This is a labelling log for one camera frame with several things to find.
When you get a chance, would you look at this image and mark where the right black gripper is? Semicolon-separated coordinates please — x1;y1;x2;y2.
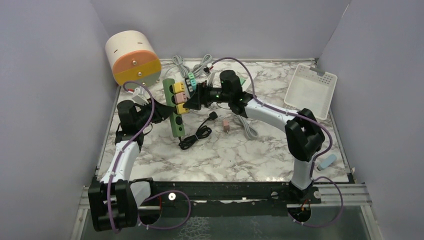
182;81;231;112

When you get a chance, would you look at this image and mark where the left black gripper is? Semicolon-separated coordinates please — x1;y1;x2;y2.
135;96;175;129

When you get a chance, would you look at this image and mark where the pink plug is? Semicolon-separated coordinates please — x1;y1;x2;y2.
222;119;230;133
173;92;188;105

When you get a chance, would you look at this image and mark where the yellow plug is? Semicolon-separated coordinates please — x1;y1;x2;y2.
175;103;189;115
172;82;185;94

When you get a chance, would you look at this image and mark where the green power strip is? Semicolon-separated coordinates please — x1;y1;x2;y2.
162;78;185;138

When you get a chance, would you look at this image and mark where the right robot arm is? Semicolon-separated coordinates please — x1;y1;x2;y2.
183;70;325;204

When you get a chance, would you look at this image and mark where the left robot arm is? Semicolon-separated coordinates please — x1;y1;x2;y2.
88;99;174;232

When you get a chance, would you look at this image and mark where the black power strip right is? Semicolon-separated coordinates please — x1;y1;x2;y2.
185;72;197;96

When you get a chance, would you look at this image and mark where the white power strip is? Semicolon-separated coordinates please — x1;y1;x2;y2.
239;76;252;92

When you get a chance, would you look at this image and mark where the round cream drawer cabinet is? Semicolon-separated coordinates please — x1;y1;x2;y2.
105;30;162;90

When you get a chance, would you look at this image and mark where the white plastic basket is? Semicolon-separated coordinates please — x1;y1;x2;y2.
284;63;338;120

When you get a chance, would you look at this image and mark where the light blue small device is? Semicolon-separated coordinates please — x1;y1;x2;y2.
316;154;337;171

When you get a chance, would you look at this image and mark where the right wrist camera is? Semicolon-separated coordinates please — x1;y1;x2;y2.
204;67;216;87

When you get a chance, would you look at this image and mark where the black cable with plug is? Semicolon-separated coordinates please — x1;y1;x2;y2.
178;111;219;151

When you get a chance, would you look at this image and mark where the grey coiled cable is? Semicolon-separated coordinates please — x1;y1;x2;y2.
164;53;214;79

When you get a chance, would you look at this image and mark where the white cable of white strip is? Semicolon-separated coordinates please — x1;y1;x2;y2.
235;114;259;140

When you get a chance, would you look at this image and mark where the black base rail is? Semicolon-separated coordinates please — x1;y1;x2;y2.
138;181;321;217

